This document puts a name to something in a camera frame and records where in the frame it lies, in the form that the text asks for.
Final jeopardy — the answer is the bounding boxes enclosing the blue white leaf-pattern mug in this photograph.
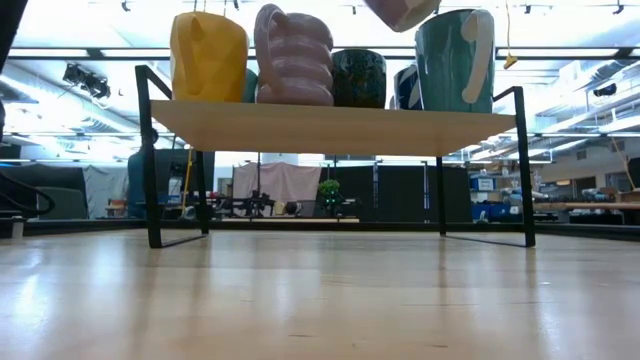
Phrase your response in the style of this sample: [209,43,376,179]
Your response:
[392,63,425,111]

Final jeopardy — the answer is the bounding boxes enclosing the wooden workbench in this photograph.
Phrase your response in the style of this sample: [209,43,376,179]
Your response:
[532,187,640,226]

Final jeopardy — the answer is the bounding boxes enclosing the blue storage bin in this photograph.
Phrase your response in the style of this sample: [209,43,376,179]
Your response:
[472,202,521,221]
[469,174,499,193]

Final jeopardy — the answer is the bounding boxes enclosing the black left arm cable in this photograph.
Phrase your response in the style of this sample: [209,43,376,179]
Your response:
[0,169,57,220]

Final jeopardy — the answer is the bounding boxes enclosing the black ceiling rig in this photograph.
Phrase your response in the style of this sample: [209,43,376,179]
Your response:
[62,61,112,100]

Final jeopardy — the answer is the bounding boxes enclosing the wooden shelf riser black legs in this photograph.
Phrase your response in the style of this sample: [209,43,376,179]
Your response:
[134,63,537,250]

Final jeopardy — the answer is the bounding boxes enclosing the yellow faceted mug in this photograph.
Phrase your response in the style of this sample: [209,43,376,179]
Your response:
[169,10,250,104]

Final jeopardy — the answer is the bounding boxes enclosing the black aluminium table frame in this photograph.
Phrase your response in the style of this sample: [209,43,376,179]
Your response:
[0,215,640,244]

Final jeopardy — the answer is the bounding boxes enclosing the yellow hanging cord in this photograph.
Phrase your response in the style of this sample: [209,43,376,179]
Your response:
[503,0,519,71]

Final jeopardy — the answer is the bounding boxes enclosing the dark teal speckled mug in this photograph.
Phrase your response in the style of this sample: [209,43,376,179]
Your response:
[330,48,388,110]

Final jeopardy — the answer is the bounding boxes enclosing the person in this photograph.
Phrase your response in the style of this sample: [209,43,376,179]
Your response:
[126,127,161,220]

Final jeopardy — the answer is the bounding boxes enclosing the grey cloth cover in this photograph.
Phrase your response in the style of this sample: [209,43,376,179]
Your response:
[82,165,131,220]

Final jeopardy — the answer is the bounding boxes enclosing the light blue faceted mug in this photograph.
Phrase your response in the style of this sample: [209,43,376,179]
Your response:
[243,68,260,104]

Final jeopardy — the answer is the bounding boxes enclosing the black partition panel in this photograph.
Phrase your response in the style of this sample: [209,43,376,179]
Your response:
[319,164,474,224]

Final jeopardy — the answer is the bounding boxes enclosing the pink cloth cover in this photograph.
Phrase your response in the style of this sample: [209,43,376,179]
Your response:
[232,161,323,204]

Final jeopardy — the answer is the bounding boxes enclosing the green potted plant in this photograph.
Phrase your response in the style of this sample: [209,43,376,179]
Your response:
[317,178,342,209]

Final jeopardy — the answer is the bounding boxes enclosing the purple striped ceramic mug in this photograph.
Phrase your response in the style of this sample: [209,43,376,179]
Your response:
[362,0,442,34]

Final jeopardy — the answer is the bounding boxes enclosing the grey armchair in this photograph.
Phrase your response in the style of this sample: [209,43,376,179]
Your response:
[33,166,91,221]

